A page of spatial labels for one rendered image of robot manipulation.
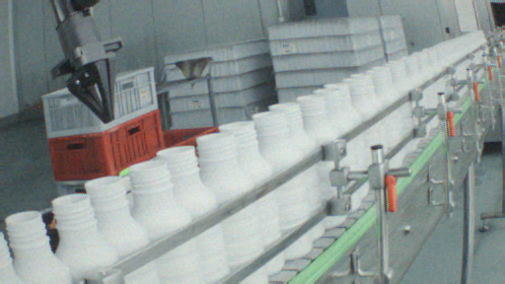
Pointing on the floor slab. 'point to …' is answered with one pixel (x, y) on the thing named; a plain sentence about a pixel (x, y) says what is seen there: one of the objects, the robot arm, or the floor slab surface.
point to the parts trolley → (183, 86)
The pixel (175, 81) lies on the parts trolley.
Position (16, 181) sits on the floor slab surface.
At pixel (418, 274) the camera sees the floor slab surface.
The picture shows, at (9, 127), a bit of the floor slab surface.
